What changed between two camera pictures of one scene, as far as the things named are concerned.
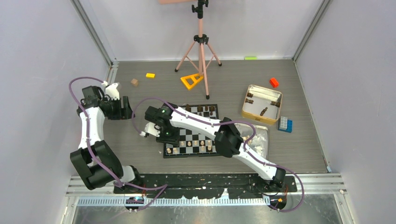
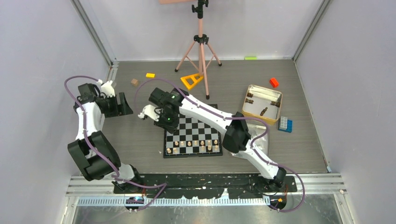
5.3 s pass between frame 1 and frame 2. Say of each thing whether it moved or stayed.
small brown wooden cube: stayed
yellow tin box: stayed
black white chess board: stayed
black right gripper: moved
